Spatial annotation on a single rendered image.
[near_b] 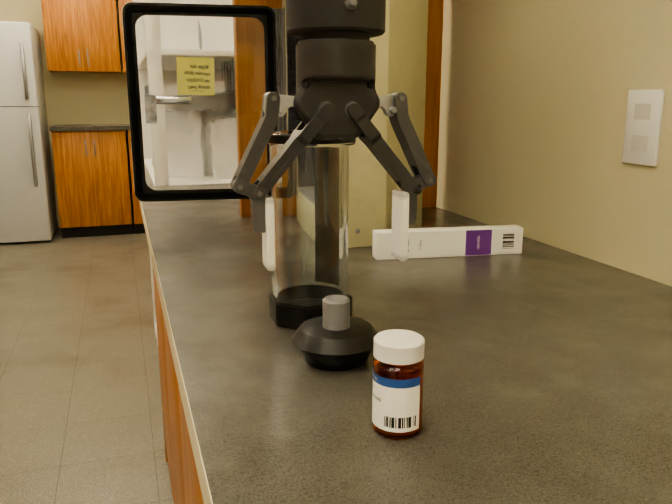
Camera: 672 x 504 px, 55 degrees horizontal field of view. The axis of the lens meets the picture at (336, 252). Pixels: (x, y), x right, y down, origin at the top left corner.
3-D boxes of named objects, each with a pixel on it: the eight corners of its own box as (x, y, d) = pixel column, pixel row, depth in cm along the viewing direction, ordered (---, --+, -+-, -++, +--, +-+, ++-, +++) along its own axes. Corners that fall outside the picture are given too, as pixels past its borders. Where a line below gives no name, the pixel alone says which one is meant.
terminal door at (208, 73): (279, 198, 144) (275, 5, 135) (135, 202, 138) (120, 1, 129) (278, 197, 145) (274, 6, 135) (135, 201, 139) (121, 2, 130)
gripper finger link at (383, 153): (332, 110, 64) (343, 100, 64) (401, 192, 68) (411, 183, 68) (344, 110, 60) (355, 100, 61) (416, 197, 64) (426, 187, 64)
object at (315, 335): (364, 339, 73) (364, 282, 72) (393, 371, 65) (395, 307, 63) (283, 347, 71) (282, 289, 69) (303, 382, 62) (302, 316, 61)
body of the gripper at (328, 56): (365, 43, 65) (365, 137, 68) (282, 41, 63) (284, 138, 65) (392, 36, 58) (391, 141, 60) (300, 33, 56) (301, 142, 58)
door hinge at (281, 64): (285, 195, 145) (281, 8, 136) (288, 196, 143) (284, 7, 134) (278, 195, 145) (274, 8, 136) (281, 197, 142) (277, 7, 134)
